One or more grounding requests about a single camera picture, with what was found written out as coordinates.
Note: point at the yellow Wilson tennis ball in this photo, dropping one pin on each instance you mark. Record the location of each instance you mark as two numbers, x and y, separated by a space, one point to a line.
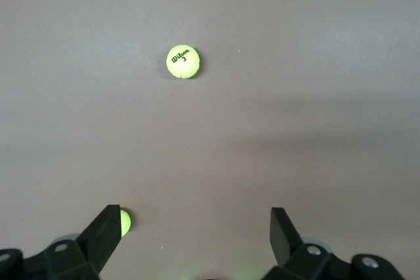
182 67

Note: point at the brown table mat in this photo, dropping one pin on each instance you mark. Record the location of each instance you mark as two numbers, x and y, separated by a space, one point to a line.
295 63

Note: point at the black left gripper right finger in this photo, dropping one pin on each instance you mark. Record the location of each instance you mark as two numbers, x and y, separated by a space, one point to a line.
295 260

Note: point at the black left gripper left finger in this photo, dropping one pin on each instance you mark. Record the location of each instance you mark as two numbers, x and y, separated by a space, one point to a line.
88 250

